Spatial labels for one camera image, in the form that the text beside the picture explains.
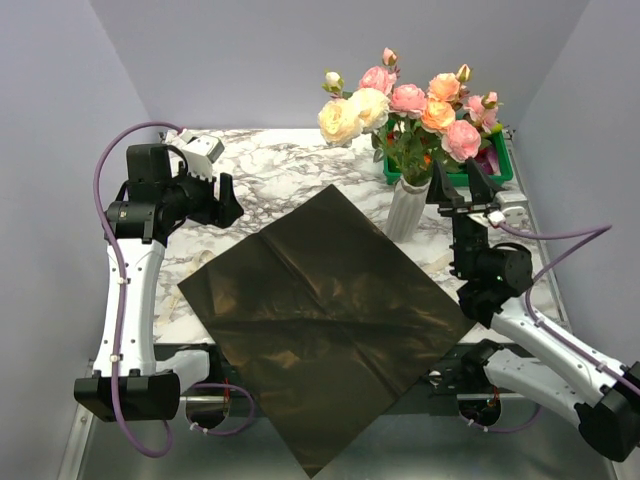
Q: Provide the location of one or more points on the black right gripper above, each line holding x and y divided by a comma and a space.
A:
482, 191

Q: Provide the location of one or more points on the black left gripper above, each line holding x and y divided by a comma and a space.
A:
223, 212

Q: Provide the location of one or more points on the peach flower stem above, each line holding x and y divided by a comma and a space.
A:
450, 87

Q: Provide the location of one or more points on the cream flower stem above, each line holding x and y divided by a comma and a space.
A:
348, 115

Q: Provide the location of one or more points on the black wrapping paper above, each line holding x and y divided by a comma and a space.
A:
327, 322

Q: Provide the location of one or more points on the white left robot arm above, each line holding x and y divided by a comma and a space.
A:
167, 185

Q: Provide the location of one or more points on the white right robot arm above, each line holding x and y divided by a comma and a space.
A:
595, 393

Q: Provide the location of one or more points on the white ribbed vase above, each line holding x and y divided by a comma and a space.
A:
406, 210

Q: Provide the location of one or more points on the green plastic crate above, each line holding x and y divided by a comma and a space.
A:
458, 177

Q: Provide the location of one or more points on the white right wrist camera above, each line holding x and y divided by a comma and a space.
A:
510, 208

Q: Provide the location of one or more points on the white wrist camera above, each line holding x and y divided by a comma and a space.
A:
510, 208
201, 152

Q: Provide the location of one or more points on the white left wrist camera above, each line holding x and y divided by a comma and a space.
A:
201, 152

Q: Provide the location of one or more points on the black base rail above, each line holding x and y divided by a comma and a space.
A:
455, 383

